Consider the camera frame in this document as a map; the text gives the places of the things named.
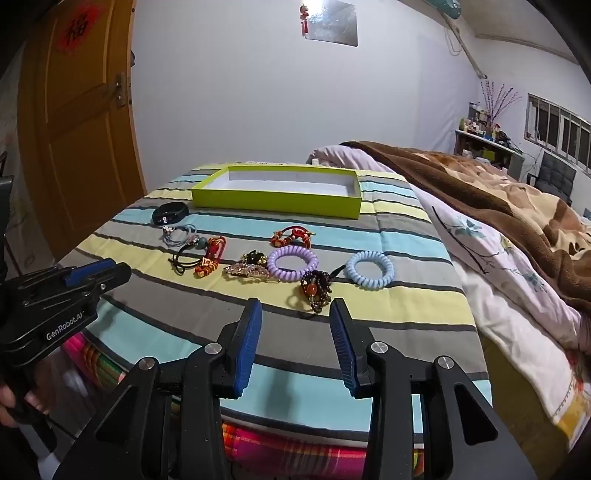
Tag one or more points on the wooden door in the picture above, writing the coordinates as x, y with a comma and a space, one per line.
83, 138

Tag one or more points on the cluttered wooden shelf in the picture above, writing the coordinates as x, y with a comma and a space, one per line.
489, 150

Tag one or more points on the air conditioner with teal cover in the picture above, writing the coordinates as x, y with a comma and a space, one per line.
448, 7

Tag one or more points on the green cardboard box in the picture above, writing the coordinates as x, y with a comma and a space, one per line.
277, 201

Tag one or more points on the brass door lock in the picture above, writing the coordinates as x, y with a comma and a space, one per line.
121, 90

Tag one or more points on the white wall pipe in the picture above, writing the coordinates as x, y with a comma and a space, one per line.
466, 48

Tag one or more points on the brown patterned blanket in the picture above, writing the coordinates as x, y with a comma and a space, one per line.
461, 184

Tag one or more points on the red hanging ornament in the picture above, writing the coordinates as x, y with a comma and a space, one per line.
304, 18

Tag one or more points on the black gold hair clip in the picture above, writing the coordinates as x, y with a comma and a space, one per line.
255, 257

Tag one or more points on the pink pillow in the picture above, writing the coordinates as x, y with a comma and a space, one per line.
341, 157

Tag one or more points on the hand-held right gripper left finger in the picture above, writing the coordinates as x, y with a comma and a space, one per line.
244, 350

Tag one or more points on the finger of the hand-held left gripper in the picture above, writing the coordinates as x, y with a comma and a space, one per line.
90, 270
115, 277

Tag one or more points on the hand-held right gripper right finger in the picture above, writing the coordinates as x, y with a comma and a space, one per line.
344, 355

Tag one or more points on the colourful plaid cloth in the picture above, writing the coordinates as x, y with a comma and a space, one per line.
277, 443

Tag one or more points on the purple flower branches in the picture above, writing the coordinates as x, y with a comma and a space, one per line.
501, 99

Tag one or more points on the white floral quilt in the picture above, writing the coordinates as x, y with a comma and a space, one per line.
485, 258

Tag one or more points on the striped bed sheet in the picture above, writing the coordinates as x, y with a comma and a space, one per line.
392, 230

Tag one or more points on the black chair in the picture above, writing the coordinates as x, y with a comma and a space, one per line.
554, 175

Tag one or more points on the black hair band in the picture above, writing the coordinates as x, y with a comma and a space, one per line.
161, 215

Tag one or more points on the person's left hand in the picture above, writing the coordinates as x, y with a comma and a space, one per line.
25, 404

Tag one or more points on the red door decoration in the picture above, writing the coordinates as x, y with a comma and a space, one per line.
78, 27

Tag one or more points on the rhinestone hair clip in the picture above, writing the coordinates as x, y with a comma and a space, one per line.
244, 272

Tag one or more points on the barred window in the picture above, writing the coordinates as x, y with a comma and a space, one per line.
558, 129

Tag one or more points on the row of bottles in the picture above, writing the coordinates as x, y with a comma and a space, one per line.
480, 122

